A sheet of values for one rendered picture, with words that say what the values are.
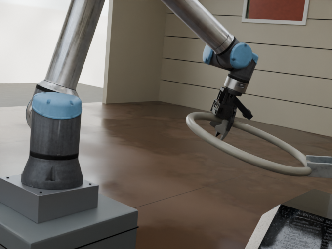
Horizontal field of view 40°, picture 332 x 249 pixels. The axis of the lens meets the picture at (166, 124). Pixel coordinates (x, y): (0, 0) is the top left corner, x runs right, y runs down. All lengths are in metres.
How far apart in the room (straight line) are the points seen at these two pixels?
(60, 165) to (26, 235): 0.23
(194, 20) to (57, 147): 0.62
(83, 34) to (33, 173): 0.49
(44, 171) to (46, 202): 0.10
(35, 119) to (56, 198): 0.24
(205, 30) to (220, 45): 0.07
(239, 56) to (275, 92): 7.25
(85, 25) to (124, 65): 8.17
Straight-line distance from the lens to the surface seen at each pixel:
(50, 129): 1.38
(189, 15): 1.56
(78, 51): 1.57
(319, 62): 8.50
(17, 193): 1.44
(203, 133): 1.51
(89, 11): 1.58
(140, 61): 10.04
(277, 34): 8.89
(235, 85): 1.82
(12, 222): 1.39
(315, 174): 1.65
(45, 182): 1.40
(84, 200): 1.45
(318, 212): 1.86
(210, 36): 1.59
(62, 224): 1.37
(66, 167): 1.41
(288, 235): 1.80
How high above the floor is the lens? 1.39
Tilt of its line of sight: 10 degrees down
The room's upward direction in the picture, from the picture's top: 5 degrees clockwise
